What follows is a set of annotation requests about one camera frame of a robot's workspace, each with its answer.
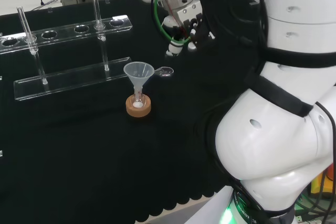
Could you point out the clear round-bottom glass flask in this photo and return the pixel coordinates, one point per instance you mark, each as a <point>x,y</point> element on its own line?
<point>138,102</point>

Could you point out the clear plastic funnel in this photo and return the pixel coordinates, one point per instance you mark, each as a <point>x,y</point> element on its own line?
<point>137,73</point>

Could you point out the black cloth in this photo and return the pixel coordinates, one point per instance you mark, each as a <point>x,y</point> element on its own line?
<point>78,142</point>

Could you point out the clear acrylic funnel stand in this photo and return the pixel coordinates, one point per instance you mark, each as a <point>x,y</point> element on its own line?
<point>65,79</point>

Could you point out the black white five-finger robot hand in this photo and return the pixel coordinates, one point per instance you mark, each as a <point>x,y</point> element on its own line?
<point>189,14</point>

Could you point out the yellow stop button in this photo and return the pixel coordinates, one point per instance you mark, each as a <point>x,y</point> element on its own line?
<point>319,182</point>

